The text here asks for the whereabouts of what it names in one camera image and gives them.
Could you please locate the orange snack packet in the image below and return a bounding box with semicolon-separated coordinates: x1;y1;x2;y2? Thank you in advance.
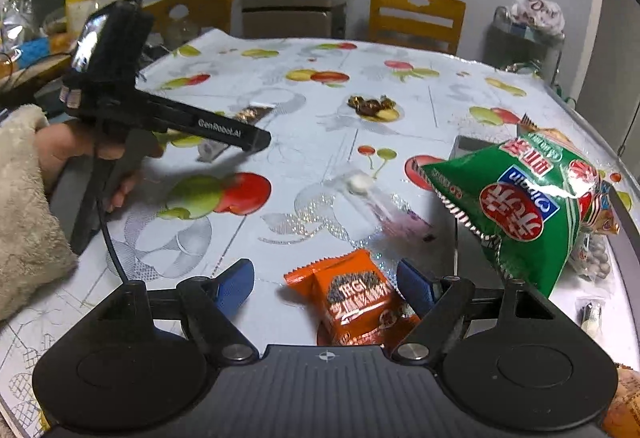
284;249;420;350

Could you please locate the clear packet white candy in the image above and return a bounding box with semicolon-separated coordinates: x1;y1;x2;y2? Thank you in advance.
326;166;435;244

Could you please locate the dark tube snack packet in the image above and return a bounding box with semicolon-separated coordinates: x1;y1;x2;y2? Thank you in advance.
198;103;274;163

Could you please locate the green shrimp chips bag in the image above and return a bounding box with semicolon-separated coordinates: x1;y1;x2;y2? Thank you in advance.
416;117;620;296

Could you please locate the clear sunflower seeds bag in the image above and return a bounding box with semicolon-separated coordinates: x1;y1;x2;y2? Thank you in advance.
567;233;612;282

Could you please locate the dark candy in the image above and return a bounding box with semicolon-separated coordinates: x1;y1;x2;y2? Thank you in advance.
347;95;400;123

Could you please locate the beige fleece sleeve forearm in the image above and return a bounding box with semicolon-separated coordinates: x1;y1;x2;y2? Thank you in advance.
1;105;77;321

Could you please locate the person left hand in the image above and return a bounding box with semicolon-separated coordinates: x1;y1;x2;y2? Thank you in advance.
34;120;164;213

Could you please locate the glass jar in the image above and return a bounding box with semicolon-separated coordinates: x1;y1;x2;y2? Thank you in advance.
162;17;200;50

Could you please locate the wooden chair left side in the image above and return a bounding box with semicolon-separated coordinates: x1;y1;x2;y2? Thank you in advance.
143;0;232;40

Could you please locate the wooden chair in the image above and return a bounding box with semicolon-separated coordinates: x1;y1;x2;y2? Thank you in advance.
368;0;466;55
143;0;232;40

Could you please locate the fruit print tablecloth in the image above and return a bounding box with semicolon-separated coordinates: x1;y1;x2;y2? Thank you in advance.
0;28;640;438

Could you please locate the metal storage cart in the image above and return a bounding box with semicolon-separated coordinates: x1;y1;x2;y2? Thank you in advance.
482;6;565;86

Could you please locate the wooden chair far side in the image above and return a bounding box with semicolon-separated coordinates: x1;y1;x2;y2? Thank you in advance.
368;0;466;55

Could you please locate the white plastic chocolate bag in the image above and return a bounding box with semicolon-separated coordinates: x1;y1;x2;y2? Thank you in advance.
509;0;565;37

